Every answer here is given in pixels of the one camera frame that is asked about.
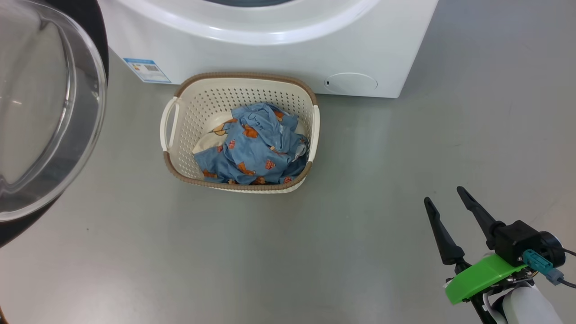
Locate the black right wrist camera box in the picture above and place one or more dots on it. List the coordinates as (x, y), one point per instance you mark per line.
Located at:
(517, 243)

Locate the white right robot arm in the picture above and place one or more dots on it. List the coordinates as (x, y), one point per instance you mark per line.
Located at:
(526, 306)

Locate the cream perforated laundry basket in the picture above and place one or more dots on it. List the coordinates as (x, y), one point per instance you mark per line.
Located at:
(189, 112)

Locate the blue energy label sticker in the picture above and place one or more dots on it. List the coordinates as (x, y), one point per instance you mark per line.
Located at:
(146, 69)

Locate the blue bear-print garment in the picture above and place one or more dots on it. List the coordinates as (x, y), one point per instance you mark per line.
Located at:
(256, 153)

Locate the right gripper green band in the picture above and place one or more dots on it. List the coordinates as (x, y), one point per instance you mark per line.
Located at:
(481, 276)

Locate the washing machine glass door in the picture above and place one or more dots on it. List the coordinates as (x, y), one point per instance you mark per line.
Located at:
(45, 112)

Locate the white washing machine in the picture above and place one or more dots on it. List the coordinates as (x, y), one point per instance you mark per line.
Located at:
(270, 58)

